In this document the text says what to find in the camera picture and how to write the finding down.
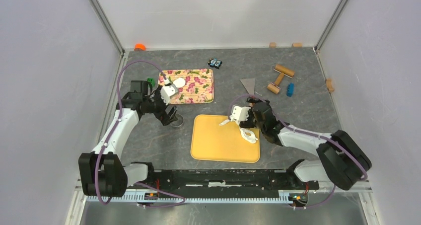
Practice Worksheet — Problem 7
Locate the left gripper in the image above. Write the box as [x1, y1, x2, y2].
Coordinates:
[142, 86, 177, 126]

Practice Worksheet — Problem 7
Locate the white dough ball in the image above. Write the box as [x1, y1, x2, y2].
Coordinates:
[219, 118, 259, 144]

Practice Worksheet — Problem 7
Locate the round white dough wrapper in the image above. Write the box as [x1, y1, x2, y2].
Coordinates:
[173, 77, 186, 88]

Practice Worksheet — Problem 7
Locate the metal scraper with wooden handle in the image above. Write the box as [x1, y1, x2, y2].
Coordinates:
[240, 78, 255, 97]

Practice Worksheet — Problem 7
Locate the yellow cutting mat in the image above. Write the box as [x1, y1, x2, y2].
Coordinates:
[190, 114, 260, 163]

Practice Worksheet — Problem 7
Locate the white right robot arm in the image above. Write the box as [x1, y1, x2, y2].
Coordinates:
[230, 97, 372, 190]

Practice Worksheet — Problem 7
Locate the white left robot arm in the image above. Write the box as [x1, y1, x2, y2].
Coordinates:
[78, 78, 186, 198]

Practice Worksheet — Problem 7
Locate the green plastic block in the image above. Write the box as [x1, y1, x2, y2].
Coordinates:
[147, 77, 156, 87]

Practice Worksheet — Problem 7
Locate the blue plastic block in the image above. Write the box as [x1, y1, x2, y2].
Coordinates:
[286, 83, 294, 97]

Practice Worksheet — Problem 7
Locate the floral pattern tray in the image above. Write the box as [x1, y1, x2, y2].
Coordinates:
[163, 69, 214, 104]

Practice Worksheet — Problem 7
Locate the orange plastic cap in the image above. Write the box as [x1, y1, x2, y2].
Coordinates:
[134, 44, 146, 51]

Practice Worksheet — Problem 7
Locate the black patterned small box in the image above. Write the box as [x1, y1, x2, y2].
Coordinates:
[208, 58, 222, 69]

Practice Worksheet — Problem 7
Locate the wooden piece right edge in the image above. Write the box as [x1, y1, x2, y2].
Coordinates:
[325, 78, 335, 93]

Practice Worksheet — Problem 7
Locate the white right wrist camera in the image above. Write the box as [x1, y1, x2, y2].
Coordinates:
[228, 105, 251, 123]

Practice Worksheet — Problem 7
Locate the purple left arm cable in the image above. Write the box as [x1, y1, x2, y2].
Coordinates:
[94, 60, 187, 209]

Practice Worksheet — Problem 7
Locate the light blue cable duct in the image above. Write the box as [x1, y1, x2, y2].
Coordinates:
[86, 191, 293, 204]

